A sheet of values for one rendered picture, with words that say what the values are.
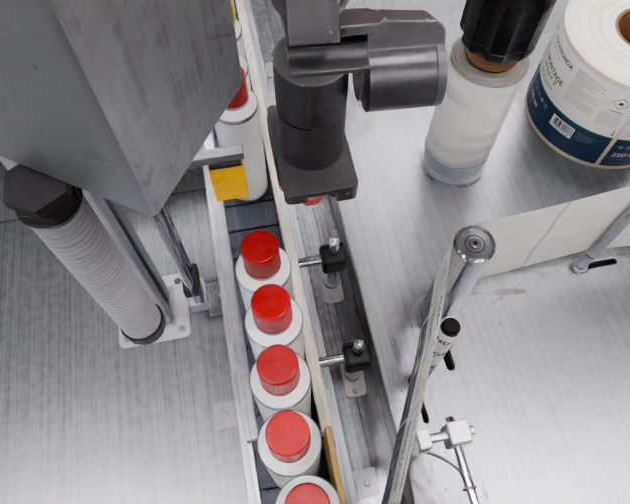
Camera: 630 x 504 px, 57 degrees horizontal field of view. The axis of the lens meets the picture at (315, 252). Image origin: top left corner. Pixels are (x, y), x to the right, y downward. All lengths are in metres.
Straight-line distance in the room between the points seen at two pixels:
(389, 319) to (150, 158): 0.48
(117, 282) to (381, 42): 0.25
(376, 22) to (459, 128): 0.30
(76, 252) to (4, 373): 0.48
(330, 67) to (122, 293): 0.21
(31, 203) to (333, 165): 0.28
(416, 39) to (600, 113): 0.40
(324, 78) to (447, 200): 0.38
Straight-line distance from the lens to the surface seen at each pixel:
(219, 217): 0.65
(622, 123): 0.81
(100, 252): 0.35
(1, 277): 0.86
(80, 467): 0.74
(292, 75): 0.43
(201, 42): 0.27
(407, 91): 0.45
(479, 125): 0.70
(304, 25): 0.41
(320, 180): 0.50
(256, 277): 0.51
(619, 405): 0.74
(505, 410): 0.69
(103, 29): 0.21
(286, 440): 0.44
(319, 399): 0.62
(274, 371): 0.45
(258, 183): 0.73
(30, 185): 0.31
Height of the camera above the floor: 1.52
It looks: 63 degrees down
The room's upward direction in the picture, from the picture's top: 1 degrees clockwise
